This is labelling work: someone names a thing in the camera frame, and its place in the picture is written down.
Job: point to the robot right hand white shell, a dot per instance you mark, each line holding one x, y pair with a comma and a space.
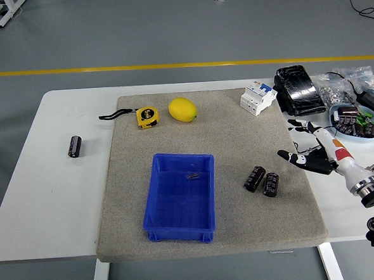
347, 165

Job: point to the dark cylindrical battery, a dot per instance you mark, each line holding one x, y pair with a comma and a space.
74, 147
271, 184
254, 178

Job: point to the large dark battery in bowl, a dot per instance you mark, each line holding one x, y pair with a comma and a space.
348, 111

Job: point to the blue plastic box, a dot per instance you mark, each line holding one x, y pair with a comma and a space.
178, 207

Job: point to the light blue bowl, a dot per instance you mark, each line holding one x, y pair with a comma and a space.
355, 138

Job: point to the green connectors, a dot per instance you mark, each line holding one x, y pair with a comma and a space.
363, 118

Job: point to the black power adapter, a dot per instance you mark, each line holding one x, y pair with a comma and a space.
372, 100

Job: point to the clear bag of metal nuts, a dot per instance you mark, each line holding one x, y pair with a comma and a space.
330, 93

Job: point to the clear bag of blue screws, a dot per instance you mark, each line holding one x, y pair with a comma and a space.
362, 78

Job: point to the black wrapped pack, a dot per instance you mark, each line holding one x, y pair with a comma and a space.
299, 90

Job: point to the white table leg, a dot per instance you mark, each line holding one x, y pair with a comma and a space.
331, 264
99, 278

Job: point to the white circuit breaker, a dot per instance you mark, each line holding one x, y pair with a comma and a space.
257, 99

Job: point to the grey-brown mat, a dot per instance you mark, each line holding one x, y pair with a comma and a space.
225, 137

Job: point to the small metal clip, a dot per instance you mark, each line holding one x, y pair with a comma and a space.
192, 176

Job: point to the yellow lemon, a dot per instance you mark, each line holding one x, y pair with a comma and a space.
182, 109

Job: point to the yellow tape measure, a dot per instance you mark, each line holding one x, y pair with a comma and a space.
147, 117

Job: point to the white stand foot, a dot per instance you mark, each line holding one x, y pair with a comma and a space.
9, 12

